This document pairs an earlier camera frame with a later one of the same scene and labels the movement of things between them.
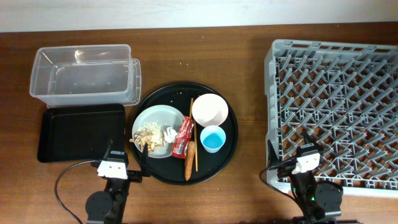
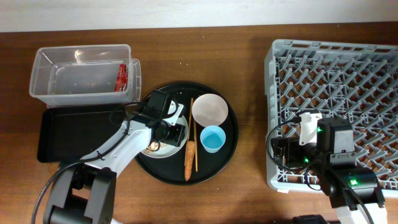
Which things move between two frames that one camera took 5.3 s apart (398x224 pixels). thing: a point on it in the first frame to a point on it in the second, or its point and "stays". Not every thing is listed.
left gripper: x=136 y=177 to x=176 y=139
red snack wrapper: x=183 y=137 to x=122 y=81
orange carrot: x=189 y=158 stays
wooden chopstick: x=196 y=145 stays
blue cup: x=212 y=138 stays
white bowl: x=210 y=110 stays
